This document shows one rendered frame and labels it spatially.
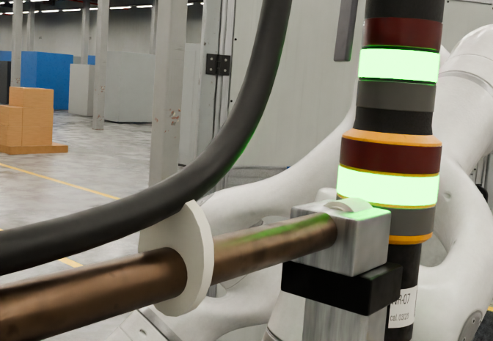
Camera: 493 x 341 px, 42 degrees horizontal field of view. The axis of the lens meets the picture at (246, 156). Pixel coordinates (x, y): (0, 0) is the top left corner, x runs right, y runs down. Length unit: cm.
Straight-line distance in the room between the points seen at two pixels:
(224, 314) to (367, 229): 74
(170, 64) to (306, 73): 491
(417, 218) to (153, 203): 14
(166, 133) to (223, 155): 690
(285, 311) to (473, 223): 17
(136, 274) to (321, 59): 209
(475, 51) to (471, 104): 9
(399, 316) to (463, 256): 24
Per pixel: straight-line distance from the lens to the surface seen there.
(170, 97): 707
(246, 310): 98
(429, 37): 28
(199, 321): 97
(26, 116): 1268
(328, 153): 93
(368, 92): 27
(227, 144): 18
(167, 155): 712
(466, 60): 72
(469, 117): 66
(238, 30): 213
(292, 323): 53
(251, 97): 19
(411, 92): 27
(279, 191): 95
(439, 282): 51
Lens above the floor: 159
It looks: 6 degrees down
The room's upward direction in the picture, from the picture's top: 4 degrees clockwise
